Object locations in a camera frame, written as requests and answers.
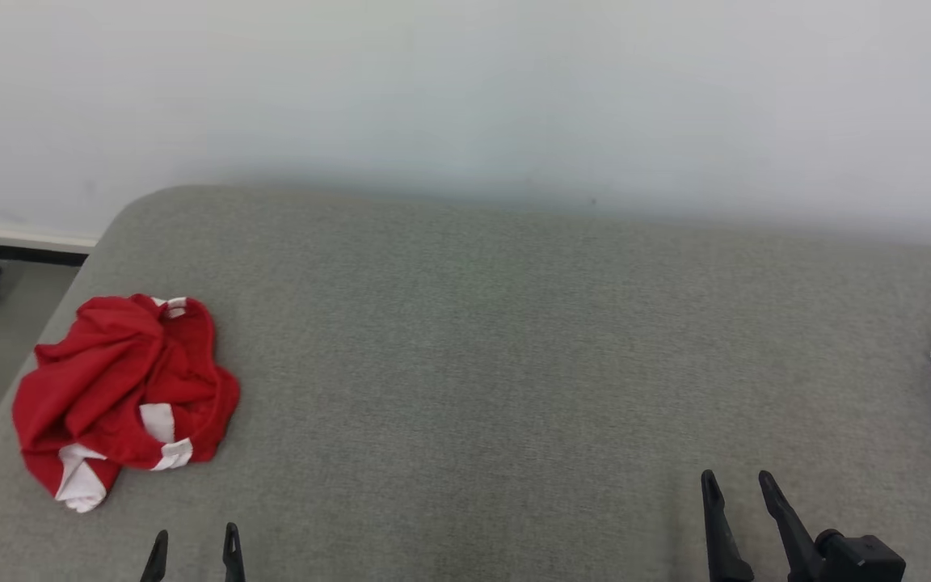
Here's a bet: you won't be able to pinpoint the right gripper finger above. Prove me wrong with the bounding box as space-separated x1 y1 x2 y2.
700 470 756 582
758 470 827 582

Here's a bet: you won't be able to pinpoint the white skirting board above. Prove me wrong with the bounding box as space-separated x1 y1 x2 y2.
0 226 99 267

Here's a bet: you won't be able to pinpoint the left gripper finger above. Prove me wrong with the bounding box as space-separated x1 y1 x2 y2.
141 529 169 582
221 522 246 582

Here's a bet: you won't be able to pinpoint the red shorts with white stripes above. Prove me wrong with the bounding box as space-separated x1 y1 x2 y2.
11 293 242 514

